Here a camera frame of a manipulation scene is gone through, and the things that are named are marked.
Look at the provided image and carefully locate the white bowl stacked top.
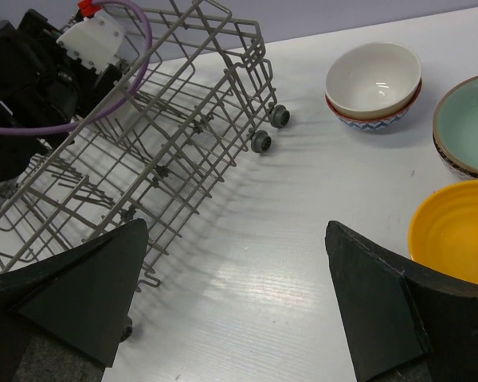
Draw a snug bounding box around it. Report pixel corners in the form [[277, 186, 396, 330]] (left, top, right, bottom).
[[325, 42, 422, 120]]

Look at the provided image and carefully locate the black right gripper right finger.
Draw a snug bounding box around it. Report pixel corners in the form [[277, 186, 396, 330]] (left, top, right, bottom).
[[324, 220, 478, 381]]

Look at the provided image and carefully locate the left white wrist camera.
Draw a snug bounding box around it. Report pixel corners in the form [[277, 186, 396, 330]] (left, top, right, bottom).
[[57, 1, 125, 73]]

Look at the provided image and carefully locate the grey wire dish rack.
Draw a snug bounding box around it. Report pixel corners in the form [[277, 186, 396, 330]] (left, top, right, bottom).
[[0, 1, 290, 291]]

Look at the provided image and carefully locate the patterned mosaic bowl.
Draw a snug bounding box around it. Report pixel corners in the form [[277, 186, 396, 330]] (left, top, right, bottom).
[[433, 137, 476, 181]]

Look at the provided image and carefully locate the red blue patterned bowl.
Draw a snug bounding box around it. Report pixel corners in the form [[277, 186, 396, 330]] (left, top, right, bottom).
[[325, 80, 423, 131]]

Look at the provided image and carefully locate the yellow bowl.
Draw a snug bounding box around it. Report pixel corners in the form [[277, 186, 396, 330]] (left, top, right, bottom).
[[408, 180, 478, 285]]

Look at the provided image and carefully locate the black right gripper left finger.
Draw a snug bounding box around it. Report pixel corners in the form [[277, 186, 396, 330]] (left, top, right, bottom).
[[0, 219, 148, 367]]

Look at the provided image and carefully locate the teal glazed bowl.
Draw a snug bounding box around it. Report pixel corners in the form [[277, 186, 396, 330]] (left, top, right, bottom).
[[433, 76, 478, 179]]

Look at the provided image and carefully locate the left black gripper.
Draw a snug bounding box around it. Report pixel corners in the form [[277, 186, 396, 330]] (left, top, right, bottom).
[[0, 10, 124, 186]]

